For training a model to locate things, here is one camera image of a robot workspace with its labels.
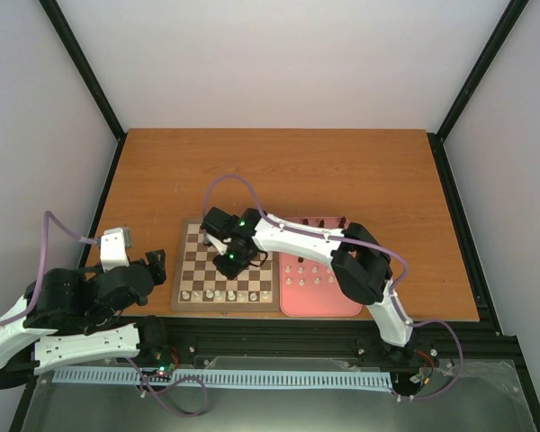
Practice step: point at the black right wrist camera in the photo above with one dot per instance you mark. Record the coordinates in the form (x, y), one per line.
(218, 224)

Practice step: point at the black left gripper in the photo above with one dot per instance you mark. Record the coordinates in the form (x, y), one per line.
(159, 265)

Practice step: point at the black frame post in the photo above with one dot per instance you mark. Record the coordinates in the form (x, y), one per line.
(489, 52)
(83, 67)

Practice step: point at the green lit circuit board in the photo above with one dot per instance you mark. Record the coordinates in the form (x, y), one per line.
(166, 361)

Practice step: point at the light blue cable duct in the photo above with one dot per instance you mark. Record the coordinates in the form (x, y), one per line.
(229, 379)

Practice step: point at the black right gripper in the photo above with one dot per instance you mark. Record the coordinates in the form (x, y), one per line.
(229, 272)

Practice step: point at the left black frame post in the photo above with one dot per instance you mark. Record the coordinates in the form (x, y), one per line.
(83, 67)

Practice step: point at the wooden chessboard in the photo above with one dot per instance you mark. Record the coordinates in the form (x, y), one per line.
(196, 272)

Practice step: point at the pink piece tray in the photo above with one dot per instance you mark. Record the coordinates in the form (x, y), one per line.
(309, 289)

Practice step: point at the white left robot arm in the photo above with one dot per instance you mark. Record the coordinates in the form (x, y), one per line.
(76, 320)

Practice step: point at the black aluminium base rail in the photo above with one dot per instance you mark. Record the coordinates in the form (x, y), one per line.
(197, 340)

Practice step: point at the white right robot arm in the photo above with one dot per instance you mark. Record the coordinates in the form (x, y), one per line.
(360, 265)

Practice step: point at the right black frame post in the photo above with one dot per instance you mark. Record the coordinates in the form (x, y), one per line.
(489, 52)

